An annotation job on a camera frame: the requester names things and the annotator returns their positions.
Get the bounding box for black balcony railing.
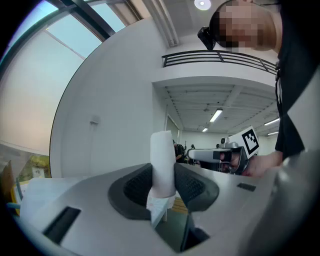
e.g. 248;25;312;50
161;49;279;75

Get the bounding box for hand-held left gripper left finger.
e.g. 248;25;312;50
19;162;181;256

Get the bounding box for person's head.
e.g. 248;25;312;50
208;0;284;55

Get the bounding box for person's right hand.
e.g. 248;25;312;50
219;151;258;177

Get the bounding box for black head-mounted camera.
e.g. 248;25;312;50
197;26;217;51

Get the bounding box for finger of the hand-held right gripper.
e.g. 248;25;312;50
187;148;221;164

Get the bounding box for white paper roll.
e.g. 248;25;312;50
146;130;177;214

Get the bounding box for black framed window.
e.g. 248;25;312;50
0;0;143;177

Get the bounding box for round ceiling lamp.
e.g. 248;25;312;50
194;0;212;11

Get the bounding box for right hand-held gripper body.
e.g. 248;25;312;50
212;126;261;176

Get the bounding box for white ceiling pipes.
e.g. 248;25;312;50
143;0;180;48

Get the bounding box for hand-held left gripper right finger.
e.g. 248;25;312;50
173;162;276;256

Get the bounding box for person's black shirt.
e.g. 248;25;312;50
274;0;320;161

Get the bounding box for brown cardboard box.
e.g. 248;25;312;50
0;159;15;204

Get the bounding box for person's right forearm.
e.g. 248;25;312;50
246;150;285;179

